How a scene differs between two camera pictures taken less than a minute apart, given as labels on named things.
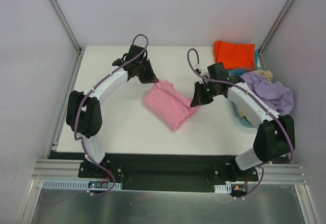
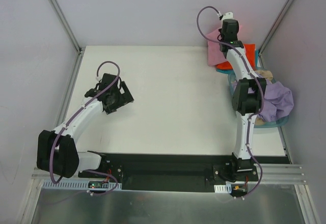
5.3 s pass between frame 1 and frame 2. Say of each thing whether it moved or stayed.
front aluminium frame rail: stayed
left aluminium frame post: stayed
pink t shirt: moved
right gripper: moved
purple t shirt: stayed
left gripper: moved
